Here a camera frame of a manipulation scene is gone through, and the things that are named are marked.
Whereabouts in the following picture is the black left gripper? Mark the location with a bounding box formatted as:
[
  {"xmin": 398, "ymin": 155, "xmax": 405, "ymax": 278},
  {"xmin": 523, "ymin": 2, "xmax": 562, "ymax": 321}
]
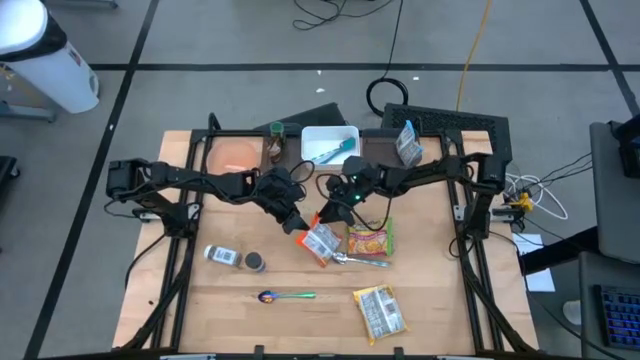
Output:
[{"xmin": 254, "ymin": 168, "xmax": 312, "ymax": 236}]

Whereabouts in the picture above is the black caster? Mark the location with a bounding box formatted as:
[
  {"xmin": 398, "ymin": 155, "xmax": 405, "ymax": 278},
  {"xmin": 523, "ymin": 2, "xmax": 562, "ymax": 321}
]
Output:
[{"xmin": 0, "ymin": 155, "xmax": 21, "ymax": 182}]

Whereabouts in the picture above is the yellow ramen packet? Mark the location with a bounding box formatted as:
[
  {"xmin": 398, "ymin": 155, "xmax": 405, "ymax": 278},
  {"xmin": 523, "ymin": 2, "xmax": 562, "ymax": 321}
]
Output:
[{"xmin": 352, "ymin": 283, "xmax": 409, "ymax": 347}]

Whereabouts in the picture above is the coiled black floor cable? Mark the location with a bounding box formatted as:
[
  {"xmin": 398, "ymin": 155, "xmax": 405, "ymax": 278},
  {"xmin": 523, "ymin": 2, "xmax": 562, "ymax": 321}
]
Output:
[{"xmin": 366, "ymin": 77, "xmax": 410, "ymax": 119}]

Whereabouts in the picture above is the grey metal stand base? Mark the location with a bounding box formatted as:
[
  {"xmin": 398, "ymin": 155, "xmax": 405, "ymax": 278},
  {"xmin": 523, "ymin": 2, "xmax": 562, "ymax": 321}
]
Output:
[{"xmin": 0, "ymin": 102, "xmax": 56, "ymax": 124}]

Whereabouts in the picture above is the black desk device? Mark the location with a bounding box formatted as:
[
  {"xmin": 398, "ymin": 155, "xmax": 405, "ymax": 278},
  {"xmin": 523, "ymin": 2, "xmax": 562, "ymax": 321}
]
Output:
[{"xmin": 608, "ymin": 113, "xmax": 640, "ymax": 180}]

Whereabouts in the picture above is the yellow cable connector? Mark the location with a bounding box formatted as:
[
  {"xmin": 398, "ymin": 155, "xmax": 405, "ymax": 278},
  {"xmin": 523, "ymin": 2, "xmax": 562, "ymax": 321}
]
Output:
[{"xmin": 513, "ymin": 192, "xmax": 534, "ymax": 214}]

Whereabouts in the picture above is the backlit black keyboard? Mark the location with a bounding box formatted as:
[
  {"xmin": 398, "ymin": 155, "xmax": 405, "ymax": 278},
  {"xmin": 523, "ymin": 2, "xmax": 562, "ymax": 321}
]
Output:
[{"xmin": 593, "ymin": 283, "xmax": 640, "ymax": 350}]

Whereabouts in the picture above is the brown spice pouch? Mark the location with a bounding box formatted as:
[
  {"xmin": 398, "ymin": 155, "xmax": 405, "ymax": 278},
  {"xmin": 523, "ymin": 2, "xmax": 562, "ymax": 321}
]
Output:
[{"xmin": 267, "ymin": 139, "xmax": 288, "ymax": 162}]

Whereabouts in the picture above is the black desk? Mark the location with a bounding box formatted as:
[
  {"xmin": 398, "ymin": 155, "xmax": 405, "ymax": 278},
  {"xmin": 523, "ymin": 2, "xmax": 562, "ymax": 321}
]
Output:
[{"xmin": 578, "ymin": 249, "xmax": 640, "ymax": 360}]

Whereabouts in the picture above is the white trash can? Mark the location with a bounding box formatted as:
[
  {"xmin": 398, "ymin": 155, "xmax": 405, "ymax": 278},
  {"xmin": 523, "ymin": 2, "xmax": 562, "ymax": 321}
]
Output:
[{"xmin": 0, "ymin": 0, "xmax": 101, "ymax": 115}]

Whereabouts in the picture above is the iridescent rainbow metal spoon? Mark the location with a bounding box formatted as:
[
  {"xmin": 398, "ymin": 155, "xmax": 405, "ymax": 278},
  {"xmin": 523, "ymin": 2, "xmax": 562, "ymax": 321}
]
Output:
[{"xmin": 257, "ymin": 289, "xmax": 317, "ymax": 305}]

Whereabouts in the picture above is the grey desk top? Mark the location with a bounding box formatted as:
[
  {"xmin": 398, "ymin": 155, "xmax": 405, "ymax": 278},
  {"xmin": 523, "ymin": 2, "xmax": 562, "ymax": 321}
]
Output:
[{"xmin": 589, "ymin": 121, "xmax": 640, "ymax": 265}]

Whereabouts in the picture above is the looped black floor cable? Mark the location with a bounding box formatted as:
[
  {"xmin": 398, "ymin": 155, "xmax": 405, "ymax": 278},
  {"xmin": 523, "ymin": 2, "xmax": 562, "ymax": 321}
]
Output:
[{"xmin": 292, "ymin": 0, "xmax": 404, "ymax": 81}]

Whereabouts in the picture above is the orange ramen packet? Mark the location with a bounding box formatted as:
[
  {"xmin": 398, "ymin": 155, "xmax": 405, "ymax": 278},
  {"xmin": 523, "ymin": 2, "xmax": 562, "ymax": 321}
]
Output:
[{"xmin": 295, "ymin": 212, "xmax": 344, "ymax": 269}]

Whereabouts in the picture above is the white cap spice bottle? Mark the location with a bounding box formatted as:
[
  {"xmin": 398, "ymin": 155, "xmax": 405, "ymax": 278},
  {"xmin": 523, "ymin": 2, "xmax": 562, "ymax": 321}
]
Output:
[{"xmin": 202, "ymin": 243, "xmax": 244, "ymax": 268}]

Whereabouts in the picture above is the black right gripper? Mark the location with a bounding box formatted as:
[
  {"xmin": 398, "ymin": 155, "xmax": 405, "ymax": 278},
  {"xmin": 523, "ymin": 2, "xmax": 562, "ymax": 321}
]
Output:
[{"xmin": 318, "ymin": 155, "xmax": 381, "ymax": 226}]

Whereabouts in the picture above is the white plastic bin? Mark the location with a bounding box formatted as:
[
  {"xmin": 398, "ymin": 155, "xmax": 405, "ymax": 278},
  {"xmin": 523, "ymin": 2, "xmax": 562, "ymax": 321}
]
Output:
[{"xmin": 300, "ymin": 124, "xmax": 361, "ymax": 171}]

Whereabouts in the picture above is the yellow hanging cable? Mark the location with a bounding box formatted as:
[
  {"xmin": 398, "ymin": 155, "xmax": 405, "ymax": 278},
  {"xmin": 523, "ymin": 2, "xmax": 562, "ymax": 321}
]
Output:
[{"xmin": 455, "ymin": 0, "xmax": 494, "ymax": 112}]

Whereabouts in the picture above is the black metal bar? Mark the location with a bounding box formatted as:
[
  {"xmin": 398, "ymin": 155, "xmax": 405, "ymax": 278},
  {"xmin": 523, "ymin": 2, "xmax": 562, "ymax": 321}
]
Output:
[{"xmin": 519, "ymin": 227, "xmax": 601, "ymax": 275}]

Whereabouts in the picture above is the white paper sheet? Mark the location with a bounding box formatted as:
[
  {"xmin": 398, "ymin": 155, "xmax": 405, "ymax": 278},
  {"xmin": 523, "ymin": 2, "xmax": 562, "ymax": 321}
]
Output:
[{"xmin": 512, "ymin": 232, "xmax": 557, "ymax": 294}]

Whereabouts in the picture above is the grey translucent bin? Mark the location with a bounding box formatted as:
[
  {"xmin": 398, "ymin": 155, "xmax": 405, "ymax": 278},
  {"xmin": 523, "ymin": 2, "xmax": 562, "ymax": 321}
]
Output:
[
  {"xmin": 360, "ymin": 130, "xmax": 426, "ymax": 169},
  {"xmin": 262, "ymin": 124, "xmax": 303, "ymax": 169}
]

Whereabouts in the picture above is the pale pink bowl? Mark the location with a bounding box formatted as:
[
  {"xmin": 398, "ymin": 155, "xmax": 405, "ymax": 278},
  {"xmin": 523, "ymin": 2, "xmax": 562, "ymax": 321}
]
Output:
[{"xmin": 206, "ymin": 136, "xmax": 265, "ymax": 175}]

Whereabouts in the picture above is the white computer mouse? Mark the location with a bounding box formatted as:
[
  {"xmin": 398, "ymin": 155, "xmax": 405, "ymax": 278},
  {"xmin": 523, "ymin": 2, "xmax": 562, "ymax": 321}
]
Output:
[{"xmin": 563, "ymin": 298, "xmax": 584, "ymax": 326}]

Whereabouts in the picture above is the teal plastic spoon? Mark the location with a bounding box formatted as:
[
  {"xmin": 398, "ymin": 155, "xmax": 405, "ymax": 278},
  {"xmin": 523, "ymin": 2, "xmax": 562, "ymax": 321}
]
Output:
[{"xmin": 314, "ymin": 136, "xmax": 358, "ymax": 166}]

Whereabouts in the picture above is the blue white food box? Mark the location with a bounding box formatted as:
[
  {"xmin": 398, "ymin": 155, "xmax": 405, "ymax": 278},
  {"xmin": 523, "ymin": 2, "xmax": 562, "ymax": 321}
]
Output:
[{"xmin": 394, "ymin": 119, "xmax": 425, "ymax": 169}]

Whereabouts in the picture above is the lime chili shrimp ramen packet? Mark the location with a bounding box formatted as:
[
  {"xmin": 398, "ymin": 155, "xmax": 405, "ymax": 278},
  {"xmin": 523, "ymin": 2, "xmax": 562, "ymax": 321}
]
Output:
[{"xmin": 346, "ymin": 216, "xmax": 396, "ymax": 259}]

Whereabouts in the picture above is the garlic powder spice jar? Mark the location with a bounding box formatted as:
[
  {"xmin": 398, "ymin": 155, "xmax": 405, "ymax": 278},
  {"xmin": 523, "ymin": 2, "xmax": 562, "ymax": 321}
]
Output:
[{"xmin": 243, "ymin": 251, "xmax": 267, "ymax": 274}]

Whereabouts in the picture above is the white cable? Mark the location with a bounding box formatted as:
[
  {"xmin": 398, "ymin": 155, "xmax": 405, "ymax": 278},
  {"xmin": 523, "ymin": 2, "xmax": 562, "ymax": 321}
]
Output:
[{"xmin": 504, "ymin": 172, "xmax": 570, "ymax": 221}]

